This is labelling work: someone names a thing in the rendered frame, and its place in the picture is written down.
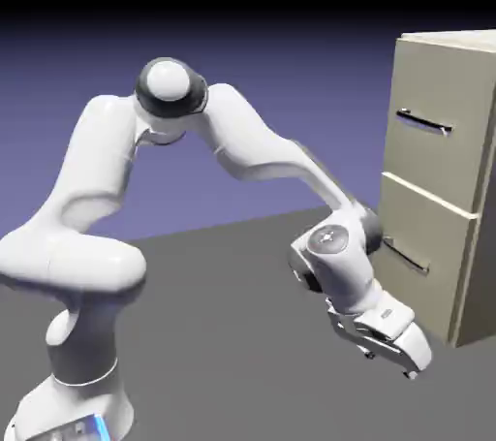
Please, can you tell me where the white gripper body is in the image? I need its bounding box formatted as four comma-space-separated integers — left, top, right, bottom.
325, 306, 433, 373

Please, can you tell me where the beige cabinet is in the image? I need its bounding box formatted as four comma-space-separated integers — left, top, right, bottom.
370, 28, 496, 349

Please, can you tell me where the beige drawer front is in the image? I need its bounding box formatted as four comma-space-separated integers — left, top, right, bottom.
381, 36, 496, 216
370, 172, 480, 348

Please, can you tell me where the dark metal drawer handle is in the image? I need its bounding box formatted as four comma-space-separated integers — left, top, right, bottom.
381, 237, 431, 276
394, 108, 454, 137

